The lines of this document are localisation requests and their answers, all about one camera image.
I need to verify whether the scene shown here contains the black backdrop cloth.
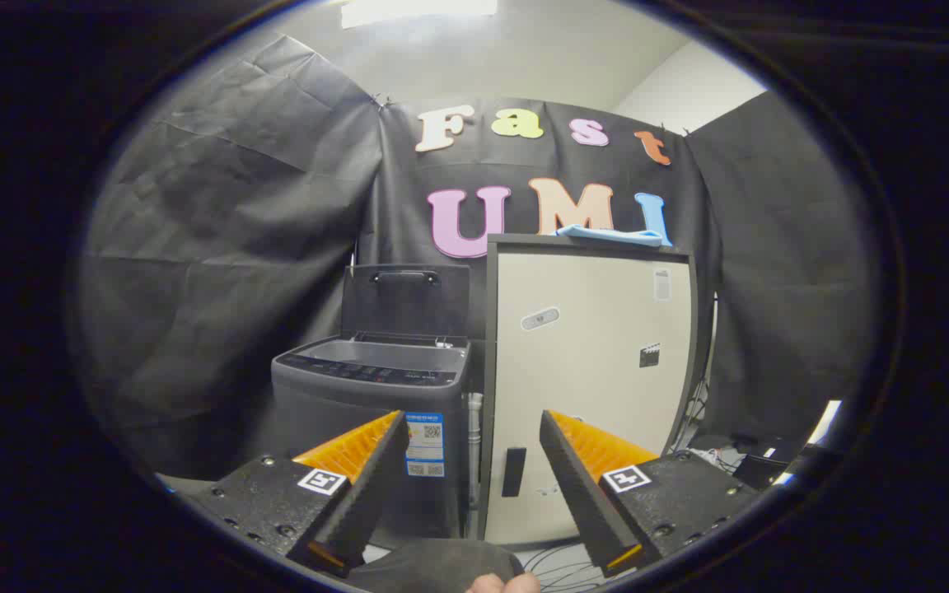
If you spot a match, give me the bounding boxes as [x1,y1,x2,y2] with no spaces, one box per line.
[79,33,879,488]

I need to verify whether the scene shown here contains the white drain hose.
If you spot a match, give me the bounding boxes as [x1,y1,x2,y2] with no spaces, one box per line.
[465,393,484,513]

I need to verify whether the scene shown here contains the white board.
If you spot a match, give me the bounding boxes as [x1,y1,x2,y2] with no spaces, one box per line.
[808,401,843,447]

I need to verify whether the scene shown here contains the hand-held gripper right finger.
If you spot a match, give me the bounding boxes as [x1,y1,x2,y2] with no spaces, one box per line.
[539,409,764,579]

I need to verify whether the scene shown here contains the dark grey washing machine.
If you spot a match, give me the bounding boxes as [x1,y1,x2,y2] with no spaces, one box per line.
[271,334,474,544]

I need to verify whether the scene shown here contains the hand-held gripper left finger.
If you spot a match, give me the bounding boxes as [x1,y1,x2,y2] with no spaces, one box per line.
[182,409,410,579]

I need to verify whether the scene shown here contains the beige cabinet with dark frame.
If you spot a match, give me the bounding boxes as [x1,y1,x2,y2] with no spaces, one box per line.
[479,233,699,549]

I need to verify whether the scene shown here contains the black floor cables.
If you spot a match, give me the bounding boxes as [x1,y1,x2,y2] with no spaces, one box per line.
[522,544,609,591]

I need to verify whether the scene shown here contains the black cabinet door handle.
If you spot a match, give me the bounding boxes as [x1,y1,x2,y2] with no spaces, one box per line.
[502,447,527,497]

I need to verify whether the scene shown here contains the person's dark grey clothing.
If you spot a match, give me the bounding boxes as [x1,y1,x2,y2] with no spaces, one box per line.
[347,538,525,593]

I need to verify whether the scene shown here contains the ceiling light panel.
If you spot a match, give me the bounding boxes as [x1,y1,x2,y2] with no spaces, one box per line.
[341,0,498,30]

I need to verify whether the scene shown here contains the light blue shirt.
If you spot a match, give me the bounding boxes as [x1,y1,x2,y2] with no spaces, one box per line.
[555,224,665,248]

